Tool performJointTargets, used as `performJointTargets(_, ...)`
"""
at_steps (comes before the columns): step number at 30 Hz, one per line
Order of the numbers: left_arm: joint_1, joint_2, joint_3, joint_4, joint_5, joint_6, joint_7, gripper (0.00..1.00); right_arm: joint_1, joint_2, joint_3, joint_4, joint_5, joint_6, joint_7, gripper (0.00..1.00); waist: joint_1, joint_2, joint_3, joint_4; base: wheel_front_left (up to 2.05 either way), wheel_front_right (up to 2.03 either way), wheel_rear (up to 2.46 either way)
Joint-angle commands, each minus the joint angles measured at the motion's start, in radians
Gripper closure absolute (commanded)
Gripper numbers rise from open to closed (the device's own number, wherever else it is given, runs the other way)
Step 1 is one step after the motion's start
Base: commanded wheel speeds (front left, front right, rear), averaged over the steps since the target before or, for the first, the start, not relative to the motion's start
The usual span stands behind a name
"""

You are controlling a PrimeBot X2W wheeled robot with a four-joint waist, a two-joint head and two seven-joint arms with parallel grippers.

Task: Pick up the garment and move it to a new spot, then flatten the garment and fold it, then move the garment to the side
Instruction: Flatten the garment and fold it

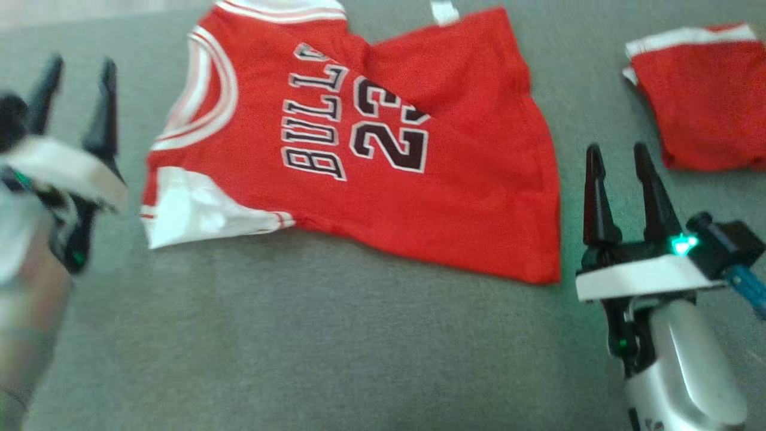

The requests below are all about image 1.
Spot blue plug black cable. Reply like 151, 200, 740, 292
0, 168, 42, 198
724, 265, 766, 318

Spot red shorts with white band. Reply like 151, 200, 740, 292
621, 23, 766, 173

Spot left blue plug black cable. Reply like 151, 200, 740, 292
0, 168, 42, 198

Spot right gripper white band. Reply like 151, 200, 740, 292
574, 142, 728, 303

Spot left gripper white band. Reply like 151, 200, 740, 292
0, 54, 129, 213

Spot red Bulls basketball jersey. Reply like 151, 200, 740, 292
139, 0, 563, 285

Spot right blue plug black cable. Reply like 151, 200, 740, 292
724, 265, 766, 318

